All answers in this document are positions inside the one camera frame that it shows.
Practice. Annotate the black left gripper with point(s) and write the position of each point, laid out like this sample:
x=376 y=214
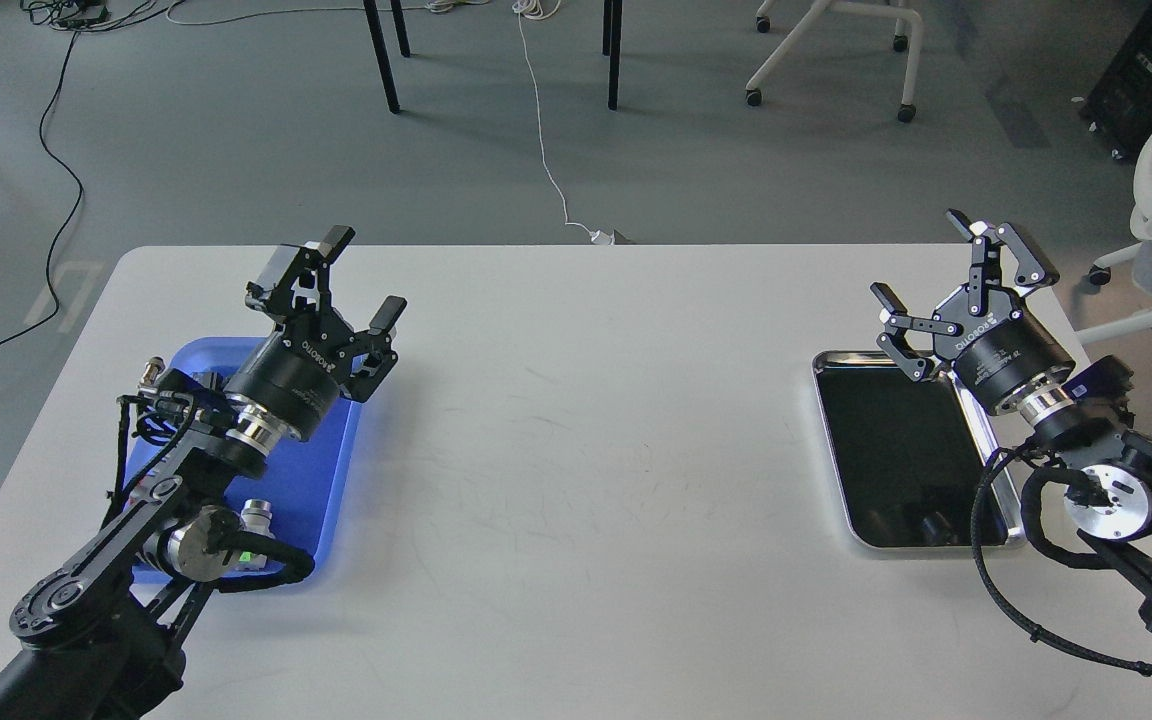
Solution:
x=313 y=356

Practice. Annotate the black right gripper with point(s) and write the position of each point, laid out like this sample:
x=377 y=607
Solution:
x=1000 y=354

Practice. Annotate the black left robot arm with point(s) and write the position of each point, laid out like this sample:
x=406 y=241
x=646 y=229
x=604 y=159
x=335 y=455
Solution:
x=102 y=637

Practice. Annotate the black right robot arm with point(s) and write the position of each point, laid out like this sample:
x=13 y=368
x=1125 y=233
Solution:
x=1087 y=502

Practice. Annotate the silver metal tray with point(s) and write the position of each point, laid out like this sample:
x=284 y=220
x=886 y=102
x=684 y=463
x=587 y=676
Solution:
x=908 y=456

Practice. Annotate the blue plastic tray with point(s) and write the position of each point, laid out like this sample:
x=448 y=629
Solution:
x=303 y=481

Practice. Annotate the white chair base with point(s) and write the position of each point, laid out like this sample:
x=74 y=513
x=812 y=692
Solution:
x=907 y=39

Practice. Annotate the black cabinet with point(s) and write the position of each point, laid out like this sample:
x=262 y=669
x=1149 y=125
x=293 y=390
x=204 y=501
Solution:
x=1119 y=108

